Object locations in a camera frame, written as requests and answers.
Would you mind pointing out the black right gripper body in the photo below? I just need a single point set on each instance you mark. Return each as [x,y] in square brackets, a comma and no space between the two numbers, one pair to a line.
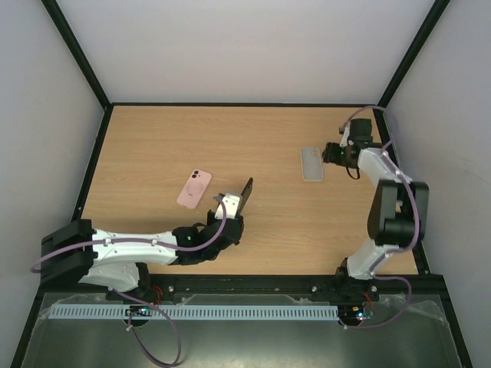
[330,153]

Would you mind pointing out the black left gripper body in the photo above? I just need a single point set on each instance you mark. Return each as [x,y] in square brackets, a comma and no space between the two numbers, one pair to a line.
[239,220]

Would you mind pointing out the white phone case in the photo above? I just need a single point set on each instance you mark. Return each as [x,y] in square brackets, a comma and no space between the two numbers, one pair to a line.
[311,163]

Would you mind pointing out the black phone from white case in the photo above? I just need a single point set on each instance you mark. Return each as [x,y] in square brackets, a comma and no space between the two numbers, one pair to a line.
[245,194]

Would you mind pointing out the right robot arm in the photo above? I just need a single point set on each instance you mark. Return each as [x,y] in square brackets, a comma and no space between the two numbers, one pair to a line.
[397,218]

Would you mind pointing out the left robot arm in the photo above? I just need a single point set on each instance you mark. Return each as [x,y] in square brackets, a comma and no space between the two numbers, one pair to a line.
[81,254]

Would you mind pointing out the pink cased phone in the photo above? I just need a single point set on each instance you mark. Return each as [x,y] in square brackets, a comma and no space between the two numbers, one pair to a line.
[194,189]

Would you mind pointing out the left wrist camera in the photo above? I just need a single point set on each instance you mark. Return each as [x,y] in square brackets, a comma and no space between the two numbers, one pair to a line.
[229,206]

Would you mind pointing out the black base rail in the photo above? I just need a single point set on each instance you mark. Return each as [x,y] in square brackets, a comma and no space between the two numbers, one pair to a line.
[330,288]

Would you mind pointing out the white slotted cable duct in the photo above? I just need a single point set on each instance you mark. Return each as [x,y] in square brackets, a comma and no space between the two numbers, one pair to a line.
[194,312]

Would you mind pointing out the black enclosure frame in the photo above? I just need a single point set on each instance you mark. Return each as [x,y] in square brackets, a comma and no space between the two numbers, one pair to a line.
[424,282]

